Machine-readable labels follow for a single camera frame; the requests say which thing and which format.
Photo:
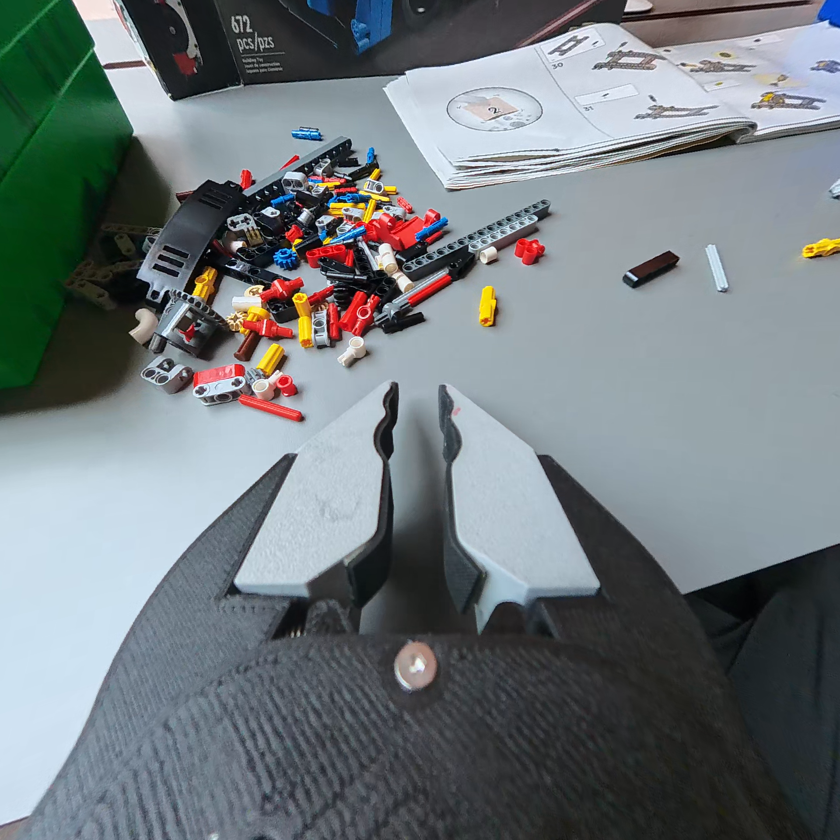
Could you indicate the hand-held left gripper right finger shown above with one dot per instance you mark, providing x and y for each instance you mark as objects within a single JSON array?
[{"x": 518, "y": 512}]

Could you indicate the long dark grey lego beam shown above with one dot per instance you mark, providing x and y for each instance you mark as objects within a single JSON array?
[{"x": 485, "y": 236}]

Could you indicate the short black lego beam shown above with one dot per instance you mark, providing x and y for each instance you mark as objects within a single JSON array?
[{"x": 649, "y": 269}]

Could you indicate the lego instruction booklet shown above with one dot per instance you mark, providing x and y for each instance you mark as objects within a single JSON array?
[{"x": 558, "y": 118}]

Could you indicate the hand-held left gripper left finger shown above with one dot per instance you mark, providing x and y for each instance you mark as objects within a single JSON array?
[{"x": 321, "y": 512}]

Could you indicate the pile of lego pieces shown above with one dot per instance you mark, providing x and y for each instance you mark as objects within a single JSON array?
[{"x": 315, "y": 262}]

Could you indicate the lego set box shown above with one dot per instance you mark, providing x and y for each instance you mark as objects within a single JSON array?
[{"x": 295, "y": 52}]

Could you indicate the green plastic bin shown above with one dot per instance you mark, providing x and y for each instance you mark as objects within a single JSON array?
[{"x": 59, "y": 197}]

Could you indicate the yellow lego axle pin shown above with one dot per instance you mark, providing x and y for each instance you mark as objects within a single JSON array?
[{"x": 820, "y": 248}]

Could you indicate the dark brown axle rod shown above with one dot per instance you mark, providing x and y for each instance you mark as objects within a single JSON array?
[{"x": 716, "y": 268}]

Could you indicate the red lego connector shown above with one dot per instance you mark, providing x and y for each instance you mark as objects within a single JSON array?
[{"x": 529, "y": 250}]

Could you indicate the blue lego pin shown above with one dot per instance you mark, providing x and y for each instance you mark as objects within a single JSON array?
[{"x": 306, "y": 133}]

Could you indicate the yellow lego connector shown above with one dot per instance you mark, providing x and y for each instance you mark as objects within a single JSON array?
[{"x": 487, "y": 305}]

